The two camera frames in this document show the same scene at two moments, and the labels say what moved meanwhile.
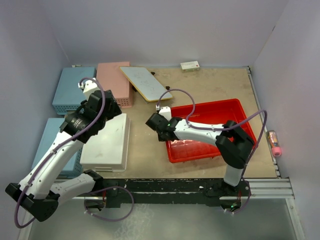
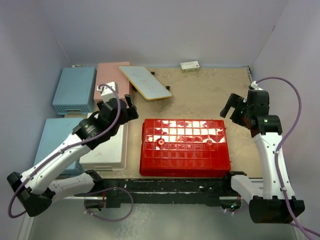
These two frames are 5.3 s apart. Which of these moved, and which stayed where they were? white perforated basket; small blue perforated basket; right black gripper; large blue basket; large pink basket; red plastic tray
Moved: right black gripper; red plastic tray
Stayed: large blue basket; white perforated basket; large pink basket; small blue perforated basket
